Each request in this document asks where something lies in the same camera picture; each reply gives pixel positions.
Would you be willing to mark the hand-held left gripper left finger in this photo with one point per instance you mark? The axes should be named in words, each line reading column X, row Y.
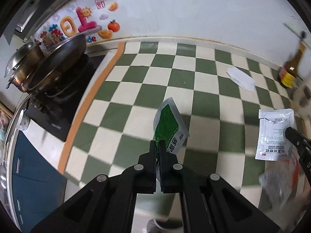
column 153, row 157

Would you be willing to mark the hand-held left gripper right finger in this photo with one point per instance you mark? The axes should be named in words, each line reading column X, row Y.
column 163, row 157

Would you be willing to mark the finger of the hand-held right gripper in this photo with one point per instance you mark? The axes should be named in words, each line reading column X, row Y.
column 297, row 137

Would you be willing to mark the clear white plastic packet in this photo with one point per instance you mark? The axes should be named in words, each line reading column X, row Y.
column 274, row 184

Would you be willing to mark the green white sachet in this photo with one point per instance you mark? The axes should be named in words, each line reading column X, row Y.
column 167, row 119

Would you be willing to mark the red food packet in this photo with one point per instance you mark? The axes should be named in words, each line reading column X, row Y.
column 295, row 174

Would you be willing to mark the brown sauce bottle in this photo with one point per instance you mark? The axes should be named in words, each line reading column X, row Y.
column 290, row 70

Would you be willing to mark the grey fuzzy slipper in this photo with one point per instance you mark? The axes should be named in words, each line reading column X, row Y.
column 153, row 226

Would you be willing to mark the green white checkered cloth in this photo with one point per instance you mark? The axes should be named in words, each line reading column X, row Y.
column 145, row 77

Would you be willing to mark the white folded paper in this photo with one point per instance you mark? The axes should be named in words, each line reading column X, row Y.
column 240, row 79

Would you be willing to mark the black induction cooktop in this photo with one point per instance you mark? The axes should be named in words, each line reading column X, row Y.
column 60, row 111

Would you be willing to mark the small white cup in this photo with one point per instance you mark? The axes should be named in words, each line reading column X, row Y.
column 23, row 121

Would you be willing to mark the black frying pan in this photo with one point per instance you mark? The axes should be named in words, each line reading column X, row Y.
column 58, row 58

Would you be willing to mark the steel pot with lid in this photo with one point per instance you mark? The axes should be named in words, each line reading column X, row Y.
column 19, row 65

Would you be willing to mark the black range hood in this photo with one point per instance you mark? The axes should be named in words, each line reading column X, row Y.
column 24, row 9

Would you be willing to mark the colourful wall sticker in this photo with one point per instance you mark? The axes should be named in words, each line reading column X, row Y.
column 82, row 21

